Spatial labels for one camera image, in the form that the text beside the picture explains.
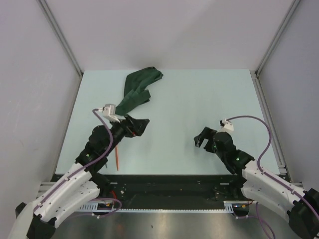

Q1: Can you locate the left aluminium frame post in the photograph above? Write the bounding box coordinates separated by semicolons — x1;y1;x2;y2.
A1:
36;0;84;78

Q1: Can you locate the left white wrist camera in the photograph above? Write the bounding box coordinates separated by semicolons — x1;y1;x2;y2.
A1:
102;104;120;122

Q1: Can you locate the right aluminium frame post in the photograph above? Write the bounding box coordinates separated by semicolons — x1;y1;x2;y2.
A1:
254;0;301;77

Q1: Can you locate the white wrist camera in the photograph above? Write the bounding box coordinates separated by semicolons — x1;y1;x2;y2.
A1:
102;104;120;122
219;119;234;133

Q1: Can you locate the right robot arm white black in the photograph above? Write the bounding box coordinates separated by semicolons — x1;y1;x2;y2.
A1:
194;127;319;239

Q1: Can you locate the front aluminium extrusion rail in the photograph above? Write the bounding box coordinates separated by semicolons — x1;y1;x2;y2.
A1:
36;182;59;201

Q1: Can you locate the white slotted cable duct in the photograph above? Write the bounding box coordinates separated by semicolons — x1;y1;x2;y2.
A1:
76;201;252;214

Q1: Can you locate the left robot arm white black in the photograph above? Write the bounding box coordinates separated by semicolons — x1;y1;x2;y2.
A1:
9;115;150;239

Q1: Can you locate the orange plastic fork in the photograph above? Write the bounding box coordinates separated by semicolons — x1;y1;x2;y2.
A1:
115;146;119;171

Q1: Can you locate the dark green cloth napkin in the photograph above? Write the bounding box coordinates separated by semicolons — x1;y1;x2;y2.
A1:
116;67;163;116

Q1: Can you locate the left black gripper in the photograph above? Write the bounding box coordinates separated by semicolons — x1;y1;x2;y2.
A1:
103;114;149;155

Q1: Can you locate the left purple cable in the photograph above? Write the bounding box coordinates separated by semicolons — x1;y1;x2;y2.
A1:
37;108;123;220

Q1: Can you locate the right aluminium table rail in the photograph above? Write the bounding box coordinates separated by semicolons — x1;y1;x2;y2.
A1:
250;71;290;178

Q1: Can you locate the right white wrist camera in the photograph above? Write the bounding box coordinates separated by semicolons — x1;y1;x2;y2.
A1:
219;119;234;133

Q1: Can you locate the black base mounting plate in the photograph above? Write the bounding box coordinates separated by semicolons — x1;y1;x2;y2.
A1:
51;174;292;210

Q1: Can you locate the aluminium frame post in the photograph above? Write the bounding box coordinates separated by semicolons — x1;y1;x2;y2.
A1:
254;0;301;77
36;0;84;78

